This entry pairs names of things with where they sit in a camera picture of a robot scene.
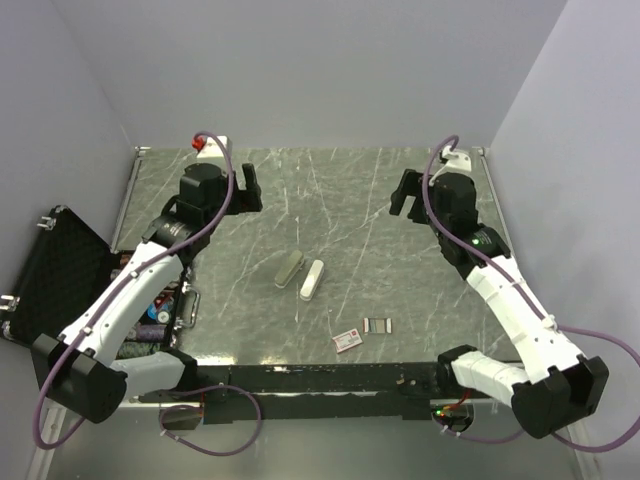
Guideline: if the white stapler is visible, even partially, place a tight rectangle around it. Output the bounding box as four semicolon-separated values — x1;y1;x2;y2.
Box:
299;259;325;301

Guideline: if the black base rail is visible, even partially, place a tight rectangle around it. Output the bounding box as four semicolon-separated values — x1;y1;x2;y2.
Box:
137;362;501;425

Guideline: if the olive green stapler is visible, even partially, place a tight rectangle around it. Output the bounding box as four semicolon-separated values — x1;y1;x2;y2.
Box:
274;250;305;288

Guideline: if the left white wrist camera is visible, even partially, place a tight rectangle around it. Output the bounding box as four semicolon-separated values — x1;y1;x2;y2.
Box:
192;136;233;161

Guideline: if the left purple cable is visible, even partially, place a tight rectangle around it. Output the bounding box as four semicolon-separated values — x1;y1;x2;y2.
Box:
32;130;263;457

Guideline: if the black poker chip case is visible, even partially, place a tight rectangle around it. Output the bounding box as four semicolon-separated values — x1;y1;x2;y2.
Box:
1;205;188;360

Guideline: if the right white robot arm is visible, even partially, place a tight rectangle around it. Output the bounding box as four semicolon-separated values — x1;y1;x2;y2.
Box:
390;169;609;439

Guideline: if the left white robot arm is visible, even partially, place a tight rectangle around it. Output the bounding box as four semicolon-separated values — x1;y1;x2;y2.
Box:
31;163;262;423

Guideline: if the red white staple box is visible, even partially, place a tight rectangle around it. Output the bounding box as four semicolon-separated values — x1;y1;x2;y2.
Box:
332;329;363;354

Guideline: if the staple box tray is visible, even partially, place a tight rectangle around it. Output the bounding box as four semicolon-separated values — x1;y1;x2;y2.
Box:
363;317;393;335

